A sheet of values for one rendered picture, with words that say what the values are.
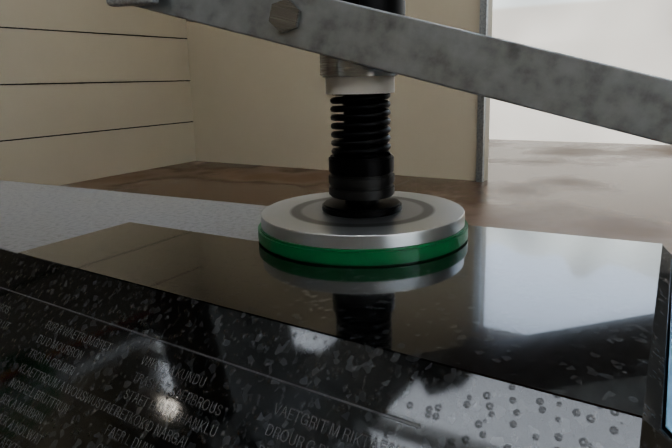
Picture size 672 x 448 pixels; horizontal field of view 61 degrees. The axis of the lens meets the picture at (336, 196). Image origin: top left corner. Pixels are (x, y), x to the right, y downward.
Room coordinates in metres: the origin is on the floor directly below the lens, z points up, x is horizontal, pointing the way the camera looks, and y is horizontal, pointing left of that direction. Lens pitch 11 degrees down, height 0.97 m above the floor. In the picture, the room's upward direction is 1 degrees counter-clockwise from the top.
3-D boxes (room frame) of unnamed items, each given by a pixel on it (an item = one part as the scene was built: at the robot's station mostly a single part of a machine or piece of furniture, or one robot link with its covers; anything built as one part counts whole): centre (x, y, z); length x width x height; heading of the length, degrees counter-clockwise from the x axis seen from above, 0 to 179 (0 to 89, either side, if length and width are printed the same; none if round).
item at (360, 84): (0.59, -0.03, 0.97); 0.07 x 0.07 x 0.04
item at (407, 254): (0.59, -0.03, 0.82); 0.22 x 0.22 x 0.04
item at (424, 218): (0.59, -0.03, 0.82); 0.21 x 0.21 x 0.01
